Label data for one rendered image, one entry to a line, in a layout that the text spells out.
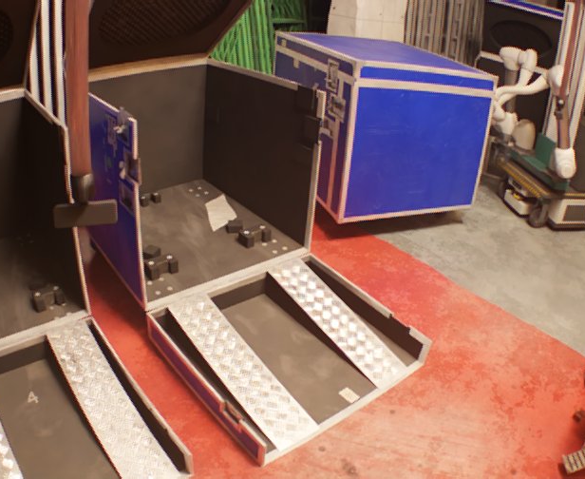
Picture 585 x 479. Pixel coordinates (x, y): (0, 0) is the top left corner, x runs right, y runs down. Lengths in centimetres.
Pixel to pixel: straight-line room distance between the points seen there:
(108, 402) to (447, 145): 227
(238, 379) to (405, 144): 158
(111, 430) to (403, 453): 104
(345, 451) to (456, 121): 197
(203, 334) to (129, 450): 61
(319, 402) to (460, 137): 181
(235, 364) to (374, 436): 60
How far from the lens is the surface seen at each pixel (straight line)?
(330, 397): 194
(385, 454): 182
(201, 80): 294
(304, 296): 223
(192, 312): 206
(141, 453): 171
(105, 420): 178
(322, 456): 177
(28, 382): 205
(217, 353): 194
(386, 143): 271
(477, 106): 305
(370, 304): 226
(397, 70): 262
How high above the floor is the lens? 144
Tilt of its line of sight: 30 degrees down
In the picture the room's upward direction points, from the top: 4 degrees clockwise
